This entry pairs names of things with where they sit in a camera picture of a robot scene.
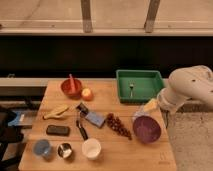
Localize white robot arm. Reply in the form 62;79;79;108
157;65;213;113

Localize black handled tool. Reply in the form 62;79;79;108
76;104;88;140

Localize red bowl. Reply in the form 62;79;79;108
61;79;82;98

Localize small metal cup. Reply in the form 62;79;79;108
58;143;73;159

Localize small fork in tray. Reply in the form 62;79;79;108
129;83;134;98

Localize red spoon in bowl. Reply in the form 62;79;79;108
69;74;76;93

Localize clear plastic bag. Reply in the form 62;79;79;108
132;98;158;121

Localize green plastic tray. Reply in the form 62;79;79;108
116;70;164;103

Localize blue sponge block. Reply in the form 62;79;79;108
85;112;105;128

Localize dark red grape bunch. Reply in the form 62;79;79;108
106;113;132;140

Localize yellow banana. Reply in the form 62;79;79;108
43;105;69;120

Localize purple bowl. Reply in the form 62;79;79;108
133;116;161;144

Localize blue plastic cup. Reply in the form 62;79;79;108
33;139;52;158

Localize white cup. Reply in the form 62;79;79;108
82;138;102;160

